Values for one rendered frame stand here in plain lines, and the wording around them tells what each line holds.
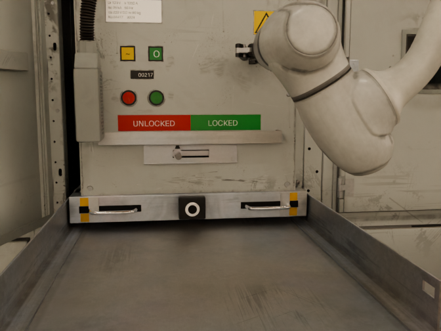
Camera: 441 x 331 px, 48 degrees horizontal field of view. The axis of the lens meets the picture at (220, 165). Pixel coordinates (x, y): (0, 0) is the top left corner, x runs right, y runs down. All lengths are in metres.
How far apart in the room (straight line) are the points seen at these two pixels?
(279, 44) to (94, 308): 0.45
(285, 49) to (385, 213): 0.79
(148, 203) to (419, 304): 0.63
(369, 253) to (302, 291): 0.15
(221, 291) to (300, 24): 0.41
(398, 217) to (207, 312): 0.82
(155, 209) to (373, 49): 0.67
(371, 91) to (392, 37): 0.60
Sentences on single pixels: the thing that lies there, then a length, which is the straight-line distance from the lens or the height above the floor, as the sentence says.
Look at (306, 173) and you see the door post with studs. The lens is 1.30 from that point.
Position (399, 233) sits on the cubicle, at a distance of 1.42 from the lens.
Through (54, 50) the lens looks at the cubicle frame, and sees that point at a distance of 1.27.
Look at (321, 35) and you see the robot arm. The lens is 0.70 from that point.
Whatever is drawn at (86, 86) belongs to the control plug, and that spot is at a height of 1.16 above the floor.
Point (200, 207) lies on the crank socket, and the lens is 1.11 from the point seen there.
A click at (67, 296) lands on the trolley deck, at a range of 0.80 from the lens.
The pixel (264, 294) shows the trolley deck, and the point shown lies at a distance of 0.78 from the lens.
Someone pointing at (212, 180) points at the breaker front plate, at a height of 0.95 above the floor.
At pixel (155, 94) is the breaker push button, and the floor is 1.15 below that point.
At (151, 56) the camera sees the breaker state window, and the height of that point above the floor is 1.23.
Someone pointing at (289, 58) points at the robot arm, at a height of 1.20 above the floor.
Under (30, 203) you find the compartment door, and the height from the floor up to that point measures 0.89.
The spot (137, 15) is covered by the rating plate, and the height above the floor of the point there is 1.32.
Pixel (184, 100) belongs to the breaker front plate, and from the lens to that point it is 1.11.
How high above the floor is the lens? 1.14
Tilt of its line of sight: 8 degrees down
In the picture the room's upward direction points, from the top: straight up
